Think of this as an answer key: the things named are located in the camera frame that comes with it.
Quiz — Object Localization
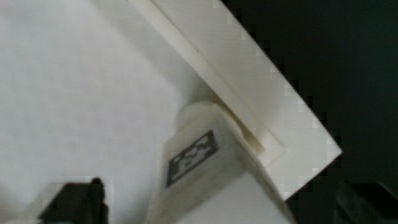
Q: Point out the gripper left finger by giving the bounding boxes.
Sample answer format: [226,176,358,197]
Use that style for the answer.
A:
[40,178,109,224]

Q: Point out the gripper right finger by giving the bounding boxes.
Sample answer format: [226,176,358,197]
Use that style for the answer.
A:
[335,182,398,224]

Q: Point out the white table leg with tag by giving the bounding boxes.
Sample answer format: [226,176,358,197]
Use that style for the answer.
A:
[143,101,298,224]

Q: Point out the white square tabletop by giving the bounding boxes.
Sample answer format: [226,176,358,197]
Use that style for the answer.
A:
[0,0,342,224]

